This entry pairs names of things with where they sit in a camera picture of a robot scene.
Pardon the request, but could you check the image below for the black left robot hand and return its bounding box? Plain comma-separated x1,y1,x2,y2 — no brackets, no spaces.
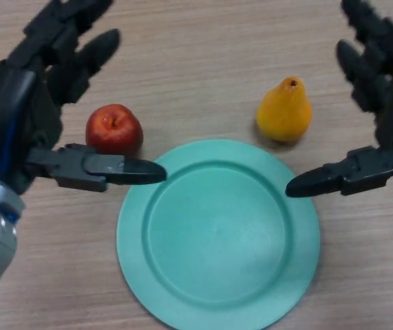
0,0,168,197

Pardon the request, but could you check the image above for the red apple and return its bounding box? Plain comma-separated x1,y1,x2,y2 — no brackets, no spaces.
85,104,145,155

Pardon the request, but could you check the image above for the yellow pear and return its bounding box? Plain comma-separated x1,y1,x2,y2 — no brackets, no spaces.
255,76,313,142

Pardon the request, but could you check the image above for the green round plate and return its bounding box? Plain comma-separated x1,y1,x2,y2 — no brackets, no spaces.
116,138,321,330

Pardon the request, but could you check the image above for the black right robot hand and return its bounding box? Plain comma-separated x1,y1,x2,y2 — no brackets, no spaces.
285,0,393,199

